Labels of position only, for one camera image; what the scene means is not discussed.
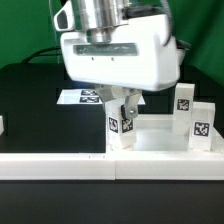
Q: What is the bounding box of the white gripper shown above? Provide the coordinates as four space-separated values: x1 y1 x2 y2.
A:
61 14 180 119

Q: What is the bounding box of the white square table top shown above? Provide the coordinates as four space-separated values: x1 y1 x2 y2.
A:
105 113 224 155

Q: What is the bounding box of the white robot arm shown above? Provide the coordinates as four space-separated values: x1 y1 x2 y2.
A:
54 0 179 119

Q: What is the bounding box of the white left fence piece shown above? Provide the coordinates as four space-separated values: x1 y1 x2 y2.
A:
0 115 4 136

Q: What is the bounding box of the white marker base plate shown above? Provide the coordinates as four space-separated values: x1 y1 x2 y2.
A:
57 88 146 106

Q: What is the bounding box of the black cable bundle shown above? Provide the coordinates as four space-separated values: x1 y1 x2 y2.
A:
21 46 63 64

